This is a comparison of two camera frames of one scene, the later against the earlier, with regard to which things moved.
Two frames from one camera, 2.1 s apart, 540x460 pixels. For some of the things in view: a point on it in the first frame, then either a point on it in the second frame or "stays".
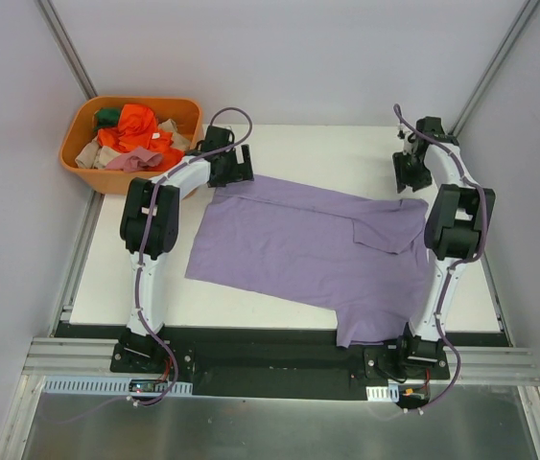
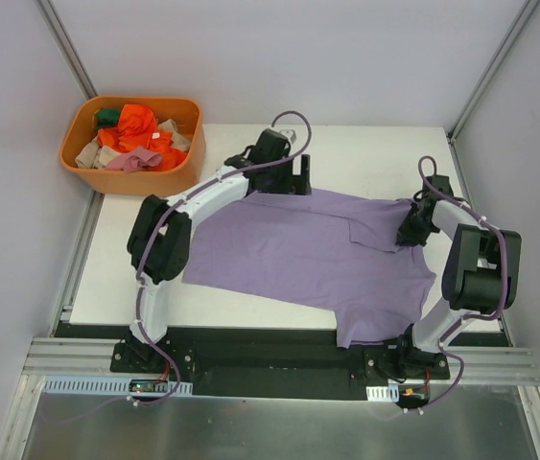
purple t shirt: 363,257 stays
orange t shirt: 137,127 stays
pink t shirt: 134,160 stays
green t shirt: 107,117 stays
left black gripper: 233,168 → 295,177
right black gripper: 413,169 → 409,232
